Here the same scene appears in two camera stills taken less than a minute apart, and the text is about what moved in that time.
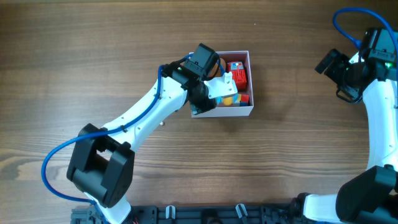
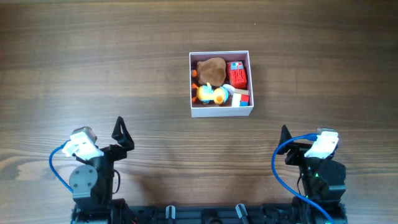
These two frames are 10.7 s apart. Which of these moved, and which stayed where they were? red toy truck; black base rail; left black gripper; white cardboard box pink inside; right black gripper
Moved: left black gripper; right black gripper
Stayed: black base rail; white cardboard box pink inside; red toy truck
